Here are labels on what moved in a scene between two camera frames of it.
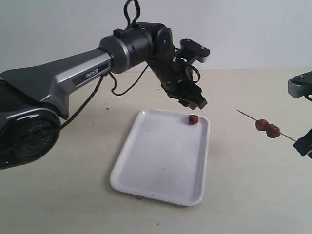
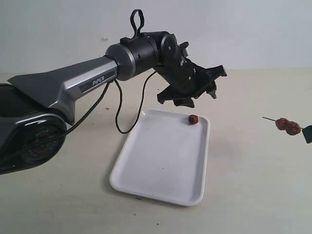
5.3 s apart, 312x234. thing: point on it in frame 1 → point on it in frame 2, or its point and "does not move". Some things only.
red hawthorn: x=272 y=131 → x=293 y=128
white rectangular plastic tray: x=165 y=158 does not move
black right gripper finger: x=303 y=144 → x=307 y=131
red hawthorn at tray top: x=193 y=119 does not move
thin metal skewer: x=256 y=119 → x=274 y=120
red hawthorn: x=262 y=125 → x=281 y=123
